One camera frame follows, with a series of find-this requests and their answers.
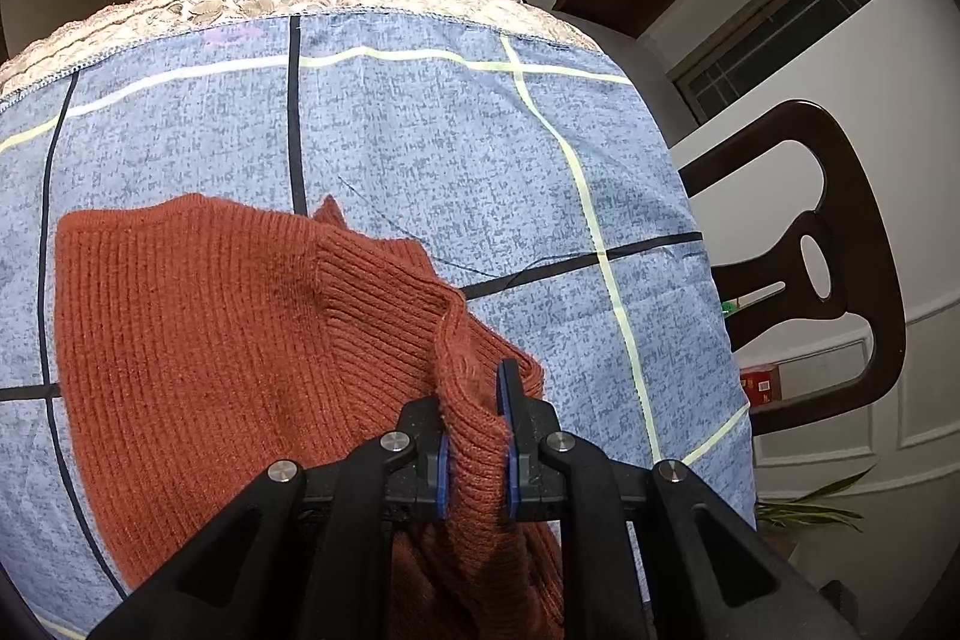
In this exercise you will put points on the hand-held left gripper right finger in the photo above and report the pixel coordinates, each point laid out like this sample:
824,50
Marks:
507,392

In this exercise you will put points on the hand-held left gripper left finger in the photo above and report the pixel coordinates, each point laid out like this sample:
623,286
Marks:
442,482

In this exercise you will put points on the rust knit sweater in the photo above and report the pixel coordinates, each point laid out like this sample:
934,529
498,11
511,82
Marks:
225,325

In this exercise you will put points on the green soda bottle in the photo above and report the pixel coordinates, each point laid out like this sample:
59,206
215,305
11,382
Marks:
727,309

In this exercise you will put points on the blue checked tablecloth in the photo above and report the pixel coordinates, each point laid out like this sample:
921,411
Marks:
450,160

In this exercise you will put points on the red cardboard box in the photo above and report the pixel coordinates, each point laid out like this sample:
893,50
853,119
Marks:
761,385

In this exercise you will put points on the green leafy plant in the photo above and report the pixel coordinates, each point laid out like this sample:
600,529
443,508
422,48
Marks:
810,505

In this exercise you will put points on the dark wooden chair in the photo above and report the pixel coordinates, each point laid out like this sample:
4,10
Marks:
862,220

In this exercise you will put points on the barred window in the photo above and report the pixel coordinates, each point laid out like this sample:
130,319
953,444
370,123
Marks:
780,25

